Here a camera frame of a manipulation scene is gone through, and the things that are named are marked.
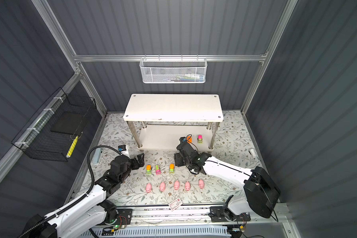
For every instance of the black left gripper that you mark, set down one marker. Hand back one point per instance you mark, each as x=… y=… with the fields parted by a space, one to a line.
x=140 y=160

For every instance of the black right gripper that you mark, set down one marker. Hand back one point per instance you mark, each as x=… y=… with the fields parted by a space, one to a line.
x=177 y=159

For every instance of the orange toy bulldozer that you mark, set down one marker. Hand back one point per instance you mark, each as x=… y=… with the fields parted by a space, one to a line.
x=189 y=138

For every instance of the orange green mixer toy truck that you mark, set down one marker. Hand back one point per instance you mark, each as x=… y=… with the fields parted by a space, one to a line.
x=172 y=168

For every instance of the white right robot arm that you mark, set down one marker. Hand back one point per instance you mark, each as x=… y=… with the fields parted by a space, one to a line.
x=261 y=193

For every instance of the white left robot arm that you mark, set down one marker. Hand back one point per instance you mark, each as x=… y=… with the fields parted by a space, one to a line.
x=89 y=209

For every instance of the white two-tier shelf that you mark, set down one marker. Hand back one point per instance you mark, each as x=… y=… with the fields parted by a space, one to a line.
x=157 y=121

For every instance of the pink toy pig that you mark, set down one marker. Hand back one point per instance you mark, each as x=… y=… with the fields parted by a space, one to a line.
x=148 y=188
x=177 y=185
x=187 y=186
x=162 y=186
x=201 y=184

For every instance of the red white card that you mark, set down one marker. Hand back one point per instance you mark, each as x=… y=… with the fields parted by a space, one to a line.
x=175 y=204

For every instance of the yellow green marker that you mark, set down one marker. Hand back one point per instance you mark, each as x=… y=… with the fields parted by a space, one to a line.
x=72 y=147

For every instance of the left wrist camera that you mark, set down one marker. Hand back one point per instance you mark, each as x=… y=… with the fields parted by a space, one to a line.
x=124 y=150

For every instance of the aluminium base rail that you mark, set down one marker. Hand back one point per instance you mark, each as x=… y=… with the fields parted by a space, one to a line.
x=193 y=214

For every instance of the white wire basket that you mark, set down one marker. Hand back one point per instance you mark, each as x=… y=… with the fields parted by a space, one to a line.
x=173 y=72

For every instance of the black wire basket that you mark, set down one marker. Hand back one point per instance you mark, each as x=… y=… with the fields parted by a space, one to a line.
x=51 y=134

